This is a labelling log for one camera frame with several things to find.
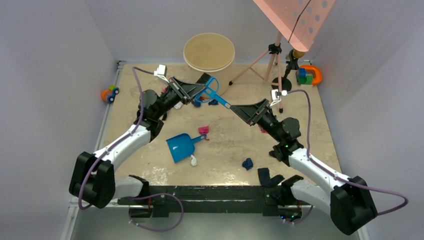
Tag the beige plastic bucket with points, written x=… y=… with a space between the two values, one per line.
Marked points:
x=212 y=54

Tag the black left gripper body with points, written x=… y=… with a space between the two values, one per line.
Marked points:
x=183 y=95

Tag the blue plastic dustpan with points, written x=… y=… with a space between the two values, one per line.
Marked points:
x=182 y=146

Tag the orange blue toy car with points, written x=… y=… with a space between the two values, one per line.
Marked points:
x=109 y=95

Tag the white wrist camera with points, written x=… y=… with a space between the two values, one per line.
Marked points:
x=161 y=74
x=276 y=96

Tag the dark blue paper scrap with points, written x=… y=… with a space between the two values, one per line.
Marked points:
x=247 y=164

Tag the dark navy front scrap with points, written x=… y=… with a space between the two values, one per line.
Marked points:
x=266 y=180

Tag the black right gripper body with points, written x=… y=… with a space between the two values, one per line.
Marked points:
x=262 y=115

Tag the blue hand brush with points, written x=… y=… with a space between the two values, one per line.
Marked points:
x=210 y=92

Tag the small white paper scrap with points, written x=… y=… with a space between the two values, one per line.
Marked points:
x=193 y=161

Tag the small blue paper scrap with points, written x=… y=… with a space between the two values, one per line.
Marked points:
x=213 y=102

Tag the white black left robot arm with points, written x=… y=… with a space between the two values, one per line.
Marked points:
x=93 y=179

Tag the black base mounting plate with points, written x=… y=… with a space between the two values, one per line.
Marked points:
x=161 y=201

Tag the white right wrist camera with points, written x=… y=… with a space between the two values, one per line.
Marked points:
x=276 y=96

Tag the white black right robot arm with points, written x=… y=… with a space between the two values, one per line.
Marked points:
x=345 y=199

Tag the orange blue green toy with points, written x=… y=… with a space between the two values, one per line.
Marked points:
x=309 y=75

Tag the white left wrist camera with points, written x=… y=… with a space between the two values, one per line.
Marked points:
x=161 y=74

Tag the pink music stand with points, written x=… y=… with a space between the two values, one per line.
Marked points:
x=298 y=23

